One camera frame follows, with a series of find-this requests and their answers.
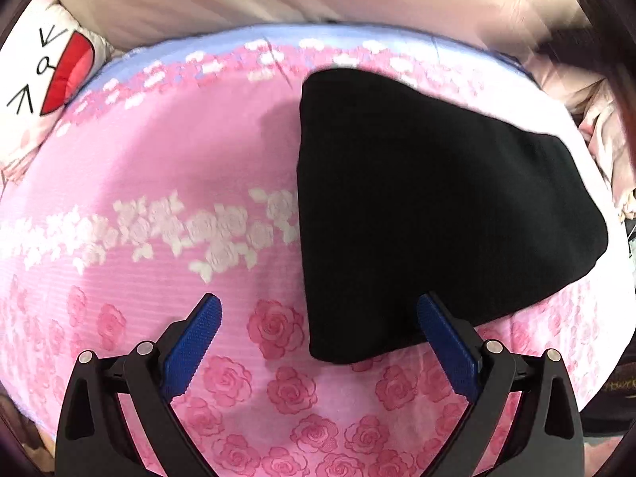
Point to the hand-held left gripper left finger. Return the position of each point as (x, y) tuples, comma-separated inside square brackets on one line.
[(194, 343)]

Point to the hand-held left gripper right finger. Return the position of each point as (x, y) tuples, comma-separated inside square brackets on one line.
[(447, 343)]

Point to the black pants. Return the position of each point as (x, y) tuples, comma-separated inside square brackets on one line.
[(422, 208)]

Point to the pink rose print bedsheet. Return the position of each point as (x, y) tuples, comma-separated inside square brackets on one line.
[(174, 159)]

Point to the pastel floral blanket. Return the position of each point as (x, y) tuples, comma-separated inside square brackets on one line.
[(606, 149)]

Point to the white cartoon face pillow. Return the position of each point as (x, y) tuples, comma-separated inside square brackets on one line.
[(39, 59)]

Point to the beige cloth backdrop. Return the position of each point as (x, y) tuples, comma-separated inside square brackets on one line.
[(198, 0)]

